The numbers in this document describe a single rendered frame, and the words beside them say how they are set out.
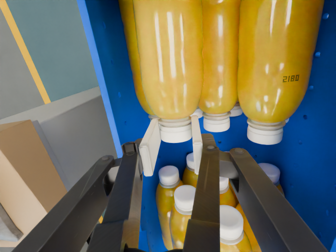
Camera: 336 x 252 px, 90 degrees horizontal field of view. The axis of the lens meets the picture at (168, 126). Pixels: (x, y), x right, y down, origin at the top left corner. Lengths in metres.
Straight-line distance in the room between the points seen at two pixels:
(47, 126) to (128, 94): 0.31
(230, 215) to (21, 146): 0.39
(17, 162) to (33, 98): 1.44
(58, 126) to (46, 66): 1.16
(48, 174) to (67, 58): 1.20
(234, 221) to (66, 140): 0.48
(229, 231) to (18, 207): 0.43
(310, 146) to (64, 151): 0.56
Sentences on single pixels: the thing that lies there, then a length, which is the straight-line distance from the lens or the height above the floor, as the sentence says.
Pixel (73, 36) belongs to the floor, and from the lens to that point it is 1.54.
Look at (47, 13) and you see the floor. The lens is 1.64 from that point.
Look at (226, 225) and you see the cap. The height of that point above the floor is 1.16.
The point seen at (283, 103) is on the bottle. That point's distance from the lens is 0.20.
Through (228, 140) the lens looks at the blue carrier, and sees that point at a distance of 0.40.
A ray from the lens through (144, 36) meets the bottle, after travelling 0.18.
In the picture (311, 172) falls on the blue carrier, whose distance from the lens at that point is 0.34.
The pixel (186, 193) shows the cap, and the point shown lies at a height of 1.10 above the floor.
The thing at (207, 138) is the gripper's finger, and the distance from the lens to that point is 0.16.
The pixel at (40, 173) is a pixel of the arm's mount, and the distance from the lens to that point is 0.46.
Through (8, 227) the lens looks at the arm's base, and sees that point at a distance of 0.57.
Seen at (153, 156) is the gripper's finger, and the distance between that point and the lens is 0.16.
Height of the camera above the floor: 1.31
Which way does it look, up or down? 67 degrees down
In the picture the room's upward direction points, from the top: 167 degrees counter-clockwise
